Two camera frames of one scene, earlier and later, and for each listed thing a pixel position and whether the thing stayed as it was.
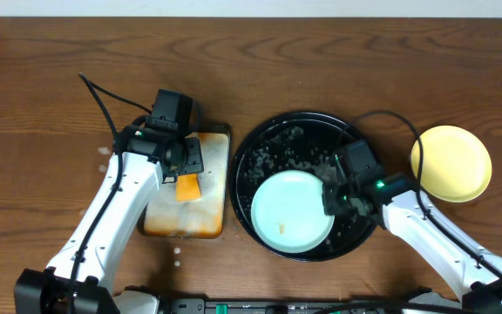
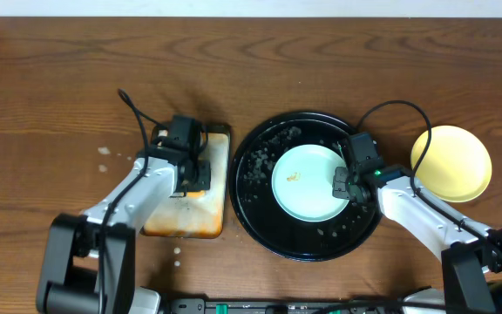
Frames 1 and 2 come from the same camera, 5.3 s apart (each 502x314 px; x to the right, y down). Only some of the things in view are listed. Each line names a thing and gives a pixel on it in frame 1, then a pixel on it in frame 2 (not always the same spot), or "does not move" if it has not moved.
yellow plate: (457, 163) does not move
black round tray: (285, 142) does not move
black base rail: (295, 306) does not move
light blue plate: (288, 214) to (302, 183)
